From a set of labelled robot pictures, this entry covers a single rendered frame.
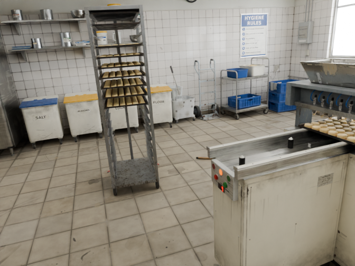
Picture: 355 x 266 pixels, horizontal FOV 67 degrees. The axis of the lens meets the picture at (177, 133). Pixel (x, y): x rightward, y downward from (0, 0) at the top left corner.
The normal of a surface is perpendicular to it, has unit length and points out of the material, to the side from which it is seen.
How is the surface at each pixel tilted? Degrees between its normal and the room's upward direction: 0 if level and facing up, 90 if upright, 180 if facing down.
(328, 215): 90
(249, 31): 90
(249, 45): 90
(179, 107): 95
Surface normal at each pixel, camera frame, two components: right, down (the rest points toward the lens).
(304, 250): 0.35, 0.27
